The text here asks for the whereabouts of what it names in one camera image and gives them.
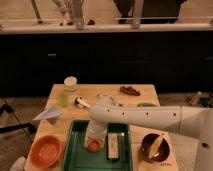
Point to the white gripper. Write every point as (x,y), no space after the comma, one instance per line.
(95,131)

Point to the red orange apple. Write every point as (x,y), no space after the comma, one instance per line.
(93,146)

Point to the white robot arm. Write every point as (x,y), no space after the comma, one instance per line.
(189,121)

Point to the wooden block in tray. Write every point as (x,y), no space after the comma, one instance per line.
(112,146)

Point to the green plastic tray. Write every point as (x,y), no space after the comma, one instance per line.
(78,158)

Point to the metal fork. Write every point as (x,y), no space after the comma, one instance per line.
(107,99)

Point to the wooden table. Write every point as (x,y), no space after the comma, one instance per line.
(60,126)

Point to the light green cup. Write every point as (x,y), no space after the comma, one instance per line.
(62,100)

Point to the white paper plane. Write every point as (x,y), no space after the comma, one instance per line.
(49,113)

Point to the dark brown bowl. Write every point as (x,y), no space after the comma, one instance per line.
(162,153)

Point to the white lidded jar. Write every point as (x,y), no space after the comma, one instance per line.
(70,83)

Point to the orange plastic bowl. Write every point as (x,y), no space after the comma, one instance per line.
(46,151)

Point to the yellow banana peel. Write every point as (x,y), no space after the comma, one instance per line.
(155,146)

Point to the white handled tool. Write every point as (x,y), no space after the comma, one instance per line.
(81,103)

